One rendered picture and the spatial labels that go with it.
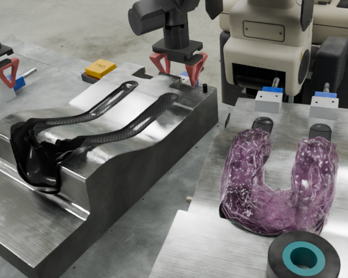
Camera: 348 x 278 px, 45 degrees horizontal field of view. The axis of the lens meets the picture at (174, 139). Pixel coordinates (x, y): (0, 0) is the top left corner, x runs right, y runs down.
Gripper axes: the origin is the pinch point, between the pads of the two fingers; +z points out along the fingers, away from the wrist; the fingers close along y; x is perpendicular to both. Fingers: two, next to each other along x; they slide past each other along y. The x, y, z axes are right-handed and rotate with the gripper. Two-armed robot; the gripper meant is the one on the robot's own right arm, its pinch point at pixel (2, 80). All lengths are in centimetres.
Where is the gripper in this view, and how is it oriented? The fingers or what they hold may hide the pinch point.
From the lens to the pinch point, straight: 119.6
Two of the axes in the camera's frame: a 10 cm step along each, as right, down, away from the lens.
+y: 8.0, 3.2, -5.1
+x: 5.9, -5.4, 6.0
